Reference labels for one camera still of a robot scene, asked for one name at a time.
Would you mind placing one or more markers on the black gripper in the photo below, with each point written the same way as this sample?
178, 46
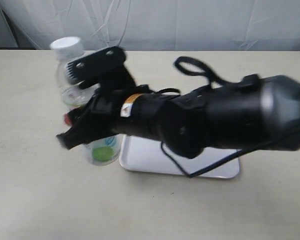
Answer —
106, 68

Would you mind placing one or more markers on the clear plastic drink bottle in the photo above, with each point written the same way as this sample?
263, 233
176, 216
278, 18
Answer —
100, 152

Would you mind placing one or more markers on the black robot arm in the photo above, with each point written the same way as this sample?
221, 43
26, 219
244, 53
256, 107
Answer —
255, 113

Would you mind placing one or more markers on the white rectangular plastic tray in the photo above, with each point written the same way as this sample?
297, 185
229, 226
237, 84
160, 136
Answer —
144, 155

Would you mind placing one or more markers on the white fabric backdrop curtain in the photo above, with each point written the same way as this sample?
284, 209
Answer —
153, 25

